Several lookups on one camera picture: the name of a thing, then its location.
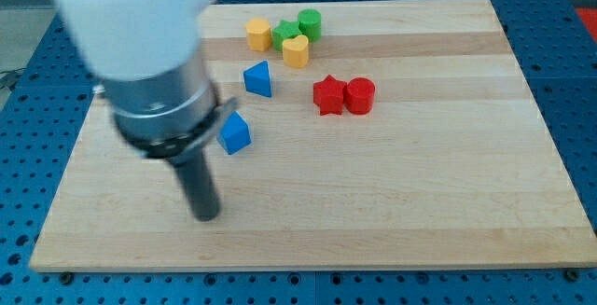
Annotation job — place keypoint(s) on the blue cube block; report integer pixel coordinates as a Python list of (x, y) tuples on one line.
[(235, 134)]

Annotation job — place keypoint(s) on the green star block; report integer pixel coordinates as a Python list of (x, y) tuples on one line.
[(284, 30)]

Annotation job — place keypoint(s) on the light wooden board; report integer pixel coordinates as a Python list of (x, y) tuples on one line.
[(452, 169)]

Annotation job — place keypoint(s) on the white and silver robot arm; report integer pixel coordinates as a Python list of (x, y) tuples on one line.
[(147, 54)]

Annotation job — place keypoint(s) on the yellow hexagon block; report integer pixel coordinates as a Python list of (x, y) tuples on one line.
[(258, 34)]

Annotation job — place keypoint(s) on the blue triangle block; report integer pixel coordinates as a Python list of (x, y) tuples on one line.
[(257, 79)]

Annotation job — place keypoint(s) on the yellow heart block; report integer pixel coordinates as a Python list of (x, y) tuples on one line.
[(296, 51)]

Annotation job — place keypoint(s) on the red cylinder block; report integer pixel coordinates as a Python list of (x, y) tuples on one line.
[(359, 95)]

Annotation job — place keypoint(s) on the red star block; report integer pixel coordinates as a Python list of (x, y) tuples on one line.
[(328, 95)]

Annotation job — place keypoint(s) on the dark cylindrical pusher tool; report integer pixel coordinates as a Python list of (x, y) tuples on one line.
[(195, 179)]

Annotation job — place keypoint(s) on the green cylinder block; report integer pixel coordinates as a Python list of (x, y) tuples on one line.
[(310, 23)]

